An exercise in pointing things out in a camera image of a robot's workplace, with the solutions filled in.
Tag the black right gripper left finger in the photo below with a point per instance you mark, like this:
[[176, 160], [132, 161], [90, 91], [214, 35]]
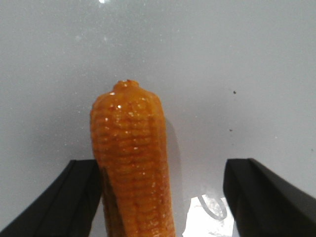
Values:
[[66, 208]]

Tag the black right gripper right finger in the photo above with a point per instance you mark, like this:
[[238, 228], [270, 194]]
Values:
[[265, 205]]

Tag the orange plastic corn cob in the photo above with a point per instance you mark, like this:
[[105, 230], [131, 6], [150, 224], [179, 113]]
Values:
[[128, 134]]

